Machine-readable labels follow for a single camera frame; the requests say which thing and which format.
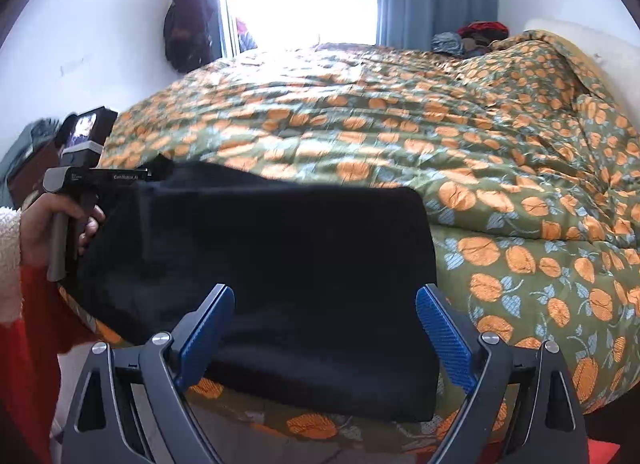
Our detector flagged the black pants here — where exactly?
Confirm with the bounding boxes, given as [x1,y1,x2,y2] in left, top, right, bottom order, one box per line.
[64,157,438,422]

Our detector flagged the person's left hand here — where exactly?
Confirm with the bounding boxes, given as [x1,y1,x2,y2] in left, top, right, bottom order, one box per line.
[20,193,105,269]

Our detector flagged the white wall socket strip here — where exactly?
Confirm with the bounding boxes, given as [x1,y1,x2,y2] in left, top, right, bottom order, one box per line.
[60,57,86,76]

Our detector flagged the red fleece robe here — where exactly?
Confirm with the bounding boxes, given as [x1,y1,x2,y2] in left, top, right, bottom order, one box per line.
[1,267,96,463]

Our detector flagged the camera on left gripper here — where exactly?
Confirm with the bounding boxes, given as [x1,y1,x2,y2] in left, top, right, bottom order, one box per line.
[54,107,118,149]

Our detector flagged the cream leather headboard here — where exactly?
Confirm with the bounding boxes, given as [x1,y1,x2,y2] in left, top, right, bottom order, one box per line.
[524,18,640,124]

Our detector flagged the grey clothes pile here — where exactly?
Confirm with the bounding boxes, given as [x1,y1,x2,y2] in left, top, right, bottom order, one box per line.
[1,117,61,209]

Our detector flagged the pumpkin print green quilt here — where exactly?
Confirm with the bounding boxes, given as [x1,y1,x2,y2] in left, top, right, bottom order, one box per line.
[100,31,639,455]

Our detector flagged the red black clothes pile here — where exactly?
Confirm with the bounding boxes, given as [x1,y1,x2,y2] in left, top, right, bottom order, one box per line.
[458,21,510,53]

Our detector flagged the brown wooden nightstand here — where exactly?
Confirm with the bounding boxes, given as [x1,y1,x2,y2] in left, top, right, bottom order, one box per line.
[8,140,60,207]

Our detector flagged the dark clothes on rack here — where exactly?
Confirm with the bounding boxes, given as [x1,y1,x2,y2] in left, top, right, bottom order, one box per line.
[163,0,217,74]

